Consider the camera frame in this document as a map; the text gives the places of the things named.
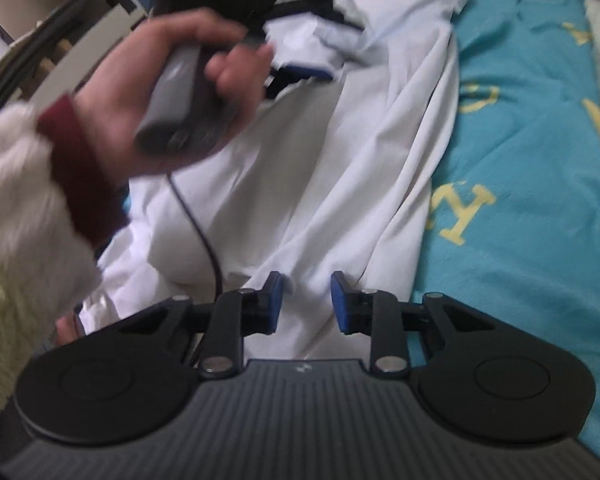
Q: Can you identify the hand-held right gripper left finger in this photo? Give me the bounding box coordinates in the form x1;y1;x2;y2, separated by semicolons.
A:
117;271;284;380

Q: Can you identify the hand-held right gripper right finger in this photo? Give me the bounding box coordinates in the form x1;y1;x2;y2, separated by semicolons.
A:
331;271;496;377

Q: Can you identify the white garment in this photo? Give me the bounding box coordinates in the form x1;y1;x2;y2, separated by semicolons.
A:
75;0;475;361

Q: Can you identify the person's left forearm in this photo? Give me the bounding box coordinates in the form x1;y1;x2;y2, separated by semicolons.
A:
0;94;132;433

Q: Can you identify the person's left hand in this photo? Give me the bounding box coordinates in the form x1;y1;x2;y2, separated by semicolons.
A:
74;9;276;187

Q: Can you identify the white slatted furniture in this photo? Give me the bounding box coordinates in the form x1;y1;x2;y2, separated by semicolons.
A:
22;0;150;108

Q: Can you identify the teal bedsheet with yellow letters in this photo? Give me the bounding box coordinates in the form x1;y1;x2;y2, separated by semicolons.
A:
300;0;600;466

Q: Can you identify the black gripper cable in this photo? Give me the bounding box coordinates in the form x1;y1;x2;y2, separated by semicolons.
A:
167;172;227;363

